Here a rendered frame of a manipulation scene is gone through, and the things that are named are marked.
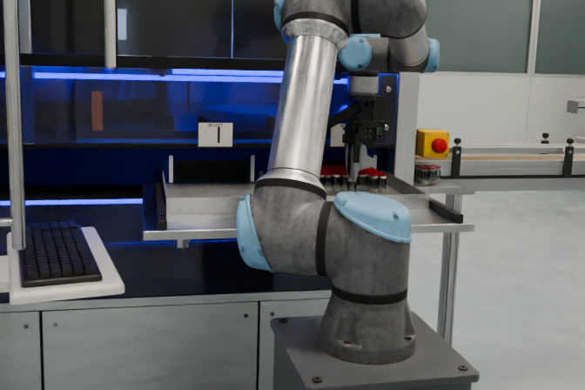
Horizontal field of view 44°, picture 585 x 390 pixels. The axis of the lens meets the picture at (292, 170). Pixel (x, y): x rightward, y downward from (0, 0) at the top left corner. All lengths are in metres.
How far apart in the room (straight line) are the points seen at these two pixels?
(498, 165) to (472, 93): 4.95
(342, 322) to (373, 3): 0.52
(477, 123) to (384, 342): 6.14
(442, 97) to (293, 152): 5.89
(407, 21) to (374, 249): 0.42
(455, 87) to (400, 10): 5.80
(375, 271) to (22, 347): 1.14
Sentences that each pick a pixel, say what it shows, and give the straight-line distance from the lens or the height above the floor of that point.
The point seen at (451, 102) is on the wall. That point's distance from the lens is 7.02.
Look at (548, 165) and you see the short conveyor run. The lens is 2.25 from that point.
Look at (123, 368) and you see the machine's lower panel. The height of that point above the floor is 0.41.
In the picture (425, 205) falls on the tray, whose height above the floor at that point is 0.89.
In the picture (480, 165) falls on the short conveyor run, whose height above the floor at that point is 0.92.
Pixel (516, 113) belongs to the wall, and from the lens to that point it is 7.34.
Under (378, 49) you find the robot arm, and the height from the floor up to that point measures 1.24.
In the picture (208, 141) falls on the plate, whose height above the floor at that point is 1.00.
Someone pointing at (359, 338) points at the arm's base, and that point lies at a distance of 1.08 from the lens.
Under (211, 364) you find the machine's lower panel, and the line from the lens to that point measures 1.98.
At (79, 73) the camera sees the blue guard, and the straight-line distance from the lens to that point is 1.80.
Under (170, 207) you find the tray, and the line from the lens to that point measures 1.57.
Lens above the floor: 1.24
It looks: 10 degrees down
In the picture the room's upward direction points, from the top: 2 degrees clockwise
